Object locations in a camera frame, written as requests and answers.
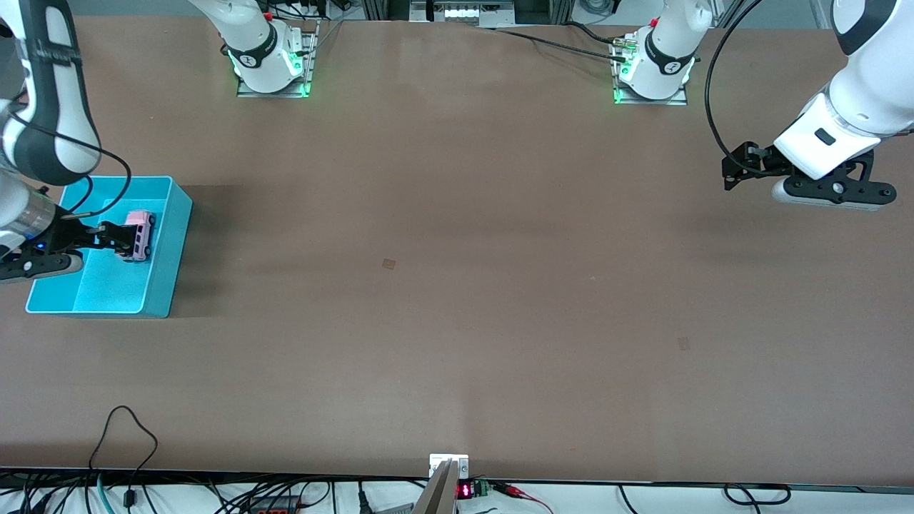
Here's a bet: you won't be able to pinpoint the pink toy pickup truck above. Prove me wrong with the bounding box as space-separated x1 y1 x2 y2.
122 209 157 263

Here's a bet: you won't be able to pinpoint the blue plastic bin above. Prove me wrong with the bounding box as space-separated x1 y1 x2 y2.
26 176 194 319

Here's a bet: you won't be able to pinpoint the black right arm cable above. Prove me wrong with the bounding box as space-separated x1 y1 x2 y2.
7 107 133 218

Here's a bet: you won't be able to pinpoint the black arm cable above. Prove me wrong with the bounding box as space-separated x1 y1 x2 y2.
7 107 133 218
704 0 775 176

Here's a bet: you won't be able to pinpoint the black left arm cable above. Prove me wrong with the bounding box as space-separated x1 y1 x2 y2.
704 0 775 176

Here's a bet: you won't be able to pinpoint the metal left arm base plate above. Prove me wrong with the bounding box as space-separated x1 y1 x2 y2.
611 34 689 106

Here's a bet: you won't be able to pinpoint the black looped cable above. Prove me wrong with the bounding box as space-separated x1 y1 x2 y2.
87 405 159 509

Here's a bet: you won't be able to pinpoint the long black table cable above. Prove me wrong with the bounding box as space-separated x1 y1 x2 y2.
491 21 631 56

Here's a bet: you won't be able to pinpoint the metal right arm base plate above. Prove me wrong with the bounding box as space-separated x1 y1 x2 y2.
236 20 320 99

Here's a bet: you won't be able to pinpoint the aluminium frame with light box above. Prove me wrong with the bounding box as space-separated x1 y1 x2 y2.
361 0 576 25

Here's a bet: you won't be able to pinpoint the black coiled cable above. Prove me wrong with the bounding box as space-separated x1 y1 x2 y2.
723 483 792 507

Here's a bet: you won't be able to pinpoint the red clip lead wires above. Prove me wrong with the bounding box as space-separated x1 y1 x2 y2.
491 482 554 513

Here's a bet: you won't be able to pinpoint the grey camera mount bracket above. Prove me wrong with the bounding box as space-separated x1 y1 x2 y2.
413 453 470 514

